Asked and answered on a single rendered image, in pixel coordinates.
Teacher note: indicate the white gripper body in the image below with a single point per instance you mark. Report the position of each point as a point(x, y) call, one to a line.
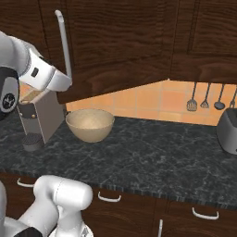
point(60, 81)

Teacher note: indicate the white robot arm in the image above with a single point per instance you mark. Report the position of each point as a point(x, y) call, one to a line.
point(14, 57)

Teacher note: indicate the dark wood base cabinet door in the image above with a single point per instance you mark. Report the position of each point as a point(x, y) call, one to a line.
point(123, 227)

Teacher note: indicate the grey coffee machine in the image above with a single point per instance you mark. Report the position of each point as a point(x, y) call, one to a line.
point(46, 114)

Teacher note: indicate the beige bowl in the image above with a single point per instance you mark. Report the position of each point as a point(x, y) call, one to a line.
point(90, 125)

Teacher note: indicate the dark wood drawer front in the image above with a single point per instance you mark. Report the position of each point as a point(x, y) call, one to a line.
point(135, 205)
point(185, 216)
point(12, 193)

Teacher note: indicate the black slotted spatula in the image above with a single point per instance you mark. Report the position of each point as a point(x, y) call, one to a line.
point(192, 104)

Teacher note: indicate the black hanging ladle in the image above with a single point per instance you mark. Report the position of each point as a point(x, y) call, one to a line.
point(219, 105)

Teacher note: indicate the black hanging utensil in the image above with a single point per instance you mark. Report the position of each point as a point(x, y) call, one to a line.
point(233, 102)

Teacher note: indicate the grey toaster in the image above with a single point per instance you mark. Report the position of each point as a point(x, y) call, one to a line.
point(229, 131)

